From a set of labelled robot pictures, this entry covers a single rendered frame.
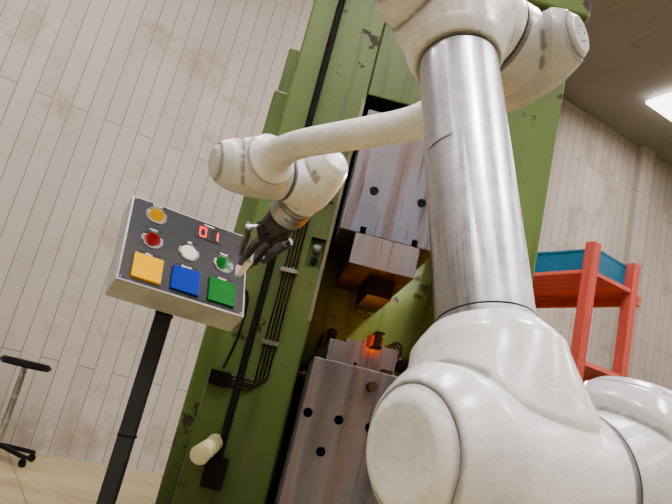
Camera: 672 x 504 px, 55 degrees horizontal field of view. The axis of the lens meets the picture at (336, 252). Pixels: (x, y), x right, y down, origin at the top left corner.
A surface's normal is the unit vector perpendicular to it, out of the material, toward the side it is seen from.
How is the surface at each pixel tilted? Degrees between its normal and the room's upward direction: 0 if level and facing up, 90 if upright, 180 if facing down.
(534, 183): 90
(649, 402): 53
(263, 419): 90
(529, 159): 90
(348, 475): 90
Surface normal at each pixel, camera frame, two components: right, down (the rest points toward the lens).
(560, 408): 0.58, -0.46
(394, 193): 0.11, -0.23
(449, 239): -0.73, -0.36
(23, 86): 0.50, -0.10
